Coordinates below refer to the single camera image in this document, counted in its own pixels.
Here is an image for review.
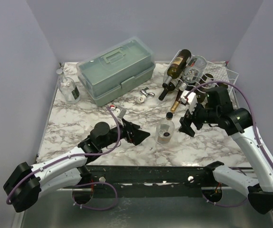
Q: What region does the dark green bottle top left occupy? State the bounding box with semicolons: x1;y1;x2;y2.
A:
162;49;192;88

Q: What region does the clear bottle white label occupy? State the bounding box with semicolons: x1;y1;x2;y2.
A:
155;112;175;144

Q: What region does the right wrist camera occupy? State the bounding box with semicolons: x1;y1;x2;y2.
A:
179;90;197;114

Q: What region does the round clear bottle dark label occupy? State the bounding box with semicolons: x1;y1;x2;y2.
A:
56;68;80;104

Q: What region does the chrome white bottle stopper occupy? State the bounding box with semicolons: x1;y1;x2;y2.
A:
136;87;155;104

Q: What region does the red wine bottle gold foil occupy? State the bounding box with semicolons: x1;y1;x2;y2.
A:
170;89;183;114

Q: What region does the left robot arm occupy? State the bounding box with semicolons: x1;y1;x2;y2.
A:
3;120;150;212

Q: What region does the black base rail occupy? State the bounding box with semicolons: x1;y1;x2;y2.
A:
73;165;223;202

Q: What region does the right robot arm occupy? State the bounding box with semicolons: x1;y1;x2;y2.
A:
179;86;273;214

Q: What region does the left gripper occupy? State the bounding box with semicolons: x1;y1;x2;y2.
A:
100;118;150;149

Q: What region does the green plastic toolbox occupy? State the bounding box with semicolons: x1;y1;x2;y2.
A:
76;37;155;107

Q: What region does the green bottle black neck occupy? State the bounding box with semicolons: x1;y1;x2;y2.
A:
215;83;229;91

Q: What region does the white wire wine rack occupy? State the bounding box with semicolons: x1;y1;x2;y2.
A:
161;49;240;114

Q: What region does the dark bottle bottom left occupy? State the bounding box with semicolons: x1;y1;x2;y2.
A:
158;79;178;101

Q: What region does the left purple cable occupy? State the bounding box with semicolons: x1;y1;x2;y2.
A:
6;106;123;211

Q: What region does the clear bottle silver cap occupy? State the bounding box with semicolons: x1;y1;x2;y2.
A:
179;56;207;91

